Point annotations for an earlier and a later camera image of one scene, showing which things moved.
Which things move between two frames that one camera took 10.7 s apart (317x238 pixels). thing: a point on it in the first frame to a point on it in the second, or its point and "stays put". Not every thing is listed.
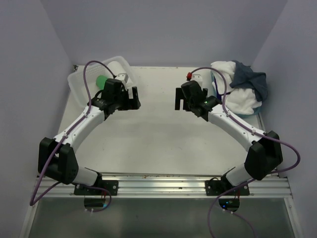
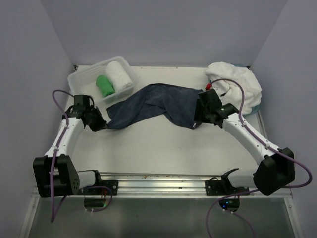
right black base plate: [218, 187] stays put
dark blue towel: [245, 78] to [179, 103]
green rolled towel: [100, 82] stays put
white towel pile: [240, 101] stays put
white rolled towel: [117, 68] stays put
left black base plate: [111, 185] stays put
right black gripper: [180, 95] to [199, 114]
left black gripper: [133, 103] to [101, 123]
